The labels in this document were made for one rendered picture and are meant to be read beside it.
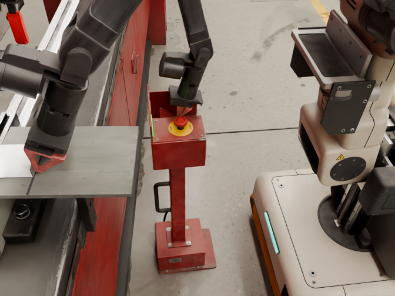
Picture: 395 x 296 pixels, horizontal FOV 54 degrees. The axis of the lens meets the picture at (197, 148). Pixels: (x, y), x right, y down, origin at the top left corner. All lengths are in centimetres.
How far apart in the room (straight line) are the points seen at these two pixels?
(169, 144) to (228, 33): 224
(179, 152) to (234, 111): 134
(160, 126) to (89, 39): 60
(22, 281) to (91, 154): 26
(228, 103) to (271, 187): 97
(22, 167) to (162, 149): 46
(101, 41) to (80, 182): 27
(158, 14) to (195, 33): 192
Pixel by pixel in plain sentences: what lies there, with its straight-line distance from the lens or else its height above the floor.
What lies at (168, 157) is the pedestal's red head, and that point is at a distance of 114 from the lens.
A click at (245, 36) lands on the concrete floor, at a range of 324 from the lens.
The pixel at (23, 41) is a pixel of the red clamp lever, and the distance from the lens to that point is 82.
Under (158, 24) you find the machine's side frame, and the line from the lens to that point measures 300.
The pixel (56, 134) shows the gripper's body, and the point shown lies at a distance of 68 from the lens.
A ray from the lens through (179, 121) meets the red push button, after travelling 111.
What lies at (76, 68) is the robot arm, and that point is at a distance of 58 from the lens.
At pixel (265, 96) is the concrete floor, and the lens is 260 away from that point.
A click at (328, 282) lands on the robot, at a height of 28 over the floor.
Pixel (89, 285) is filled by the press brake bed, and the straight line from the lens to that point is 100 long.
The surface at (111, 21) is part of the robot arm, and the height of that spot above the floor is 128.
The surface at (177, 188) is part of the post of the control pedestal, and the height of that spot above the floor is 47.
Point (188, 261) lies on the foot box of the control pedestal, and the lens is 168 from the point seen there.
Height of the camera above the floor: 154
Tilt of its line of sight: 45 degrees down
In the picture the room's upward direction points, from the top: 2 degrees clockwise
